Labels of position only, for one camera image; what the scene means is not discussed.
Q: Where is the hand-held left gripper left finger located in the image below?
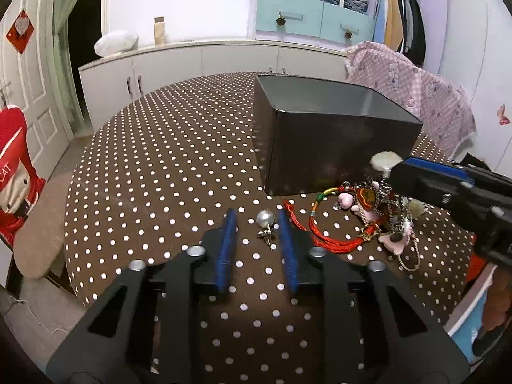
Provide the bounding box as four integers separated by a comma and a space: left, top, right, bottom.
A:
46, 208, 241, 384

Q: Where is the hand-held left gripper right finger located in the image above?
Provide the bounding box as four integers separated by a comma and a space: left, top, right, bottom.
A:
277, 209, 470, 384

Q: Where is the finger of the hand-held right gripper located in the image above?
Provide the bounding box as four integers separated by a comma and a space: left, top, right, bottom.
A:
402, 157, 512, 198
389, 164, 512, 265

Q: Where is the pearl earring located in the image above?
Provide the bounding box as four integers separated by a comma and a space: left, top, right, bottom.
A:
255, 209, 277, 251

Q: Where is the red cord bracelet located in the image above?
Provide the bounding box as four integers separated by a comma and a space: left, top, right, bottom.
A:
283, 200, 380, 255

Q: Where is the pile of mixed jewelry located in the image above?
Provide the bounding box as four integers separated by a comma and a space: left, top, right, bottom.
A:
310, 178, 435, 271

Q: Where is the white shell pendant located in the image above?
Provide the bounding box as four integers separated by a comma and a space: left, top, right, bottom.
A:
370, 151, 403, 175

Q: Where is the black metal box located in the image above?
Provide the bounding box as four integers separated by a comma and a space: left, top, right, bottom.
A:
254, 74, 424, 197

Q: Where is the black bag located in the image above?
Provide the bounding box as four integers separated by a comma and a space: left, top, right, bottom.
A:
459, 153, 493, 172

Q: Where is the pink checked bear blanket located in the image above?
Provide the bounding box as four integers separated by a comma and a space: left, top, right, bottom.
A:
342, 41, 477, 160

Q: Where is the red cloth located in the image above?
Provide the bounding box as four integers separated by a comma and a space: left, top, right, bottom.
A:
467, 248, 499, 289

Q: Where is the white blue box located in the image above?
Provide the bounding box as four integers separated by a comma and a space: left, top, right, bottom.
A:
446, 264, 512, 365

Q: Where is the row of hanging clothes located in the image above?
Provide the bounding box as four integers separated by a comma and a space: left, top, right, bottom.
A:
374, 0, 427, 65

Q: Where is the beige chair seat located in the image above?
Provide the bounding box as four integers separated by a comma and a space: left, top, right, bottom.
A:
14, 174, 73, 281

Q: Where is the long white cabinet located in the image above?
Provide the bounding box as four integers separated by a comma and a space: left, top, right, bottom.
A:
78, 40, 349, 129

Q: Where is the teal drawer unit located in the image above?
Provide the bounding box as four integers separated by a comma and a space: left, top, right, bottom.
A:
248, 0, 377, 44

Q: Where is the red and white bag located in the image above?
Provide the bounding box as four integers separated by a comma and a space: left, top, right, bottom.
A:
0, 104, 47, 245

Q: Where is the white pillow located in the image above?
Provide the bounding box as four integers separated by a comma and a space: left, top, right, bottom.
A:
95, 31, 139, 57

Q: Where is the green curtain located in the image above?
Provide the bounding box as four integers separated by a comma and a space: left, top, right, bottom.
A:
51, 0, 100, 129

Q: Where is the white panel door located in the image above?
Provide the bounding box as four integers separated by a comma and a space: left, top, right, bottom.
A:
0, 0, 83, 180

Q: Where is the red diamond door decoration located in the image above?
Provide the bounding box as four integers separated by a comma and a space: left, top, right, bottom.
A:
5, 9, 36, 54

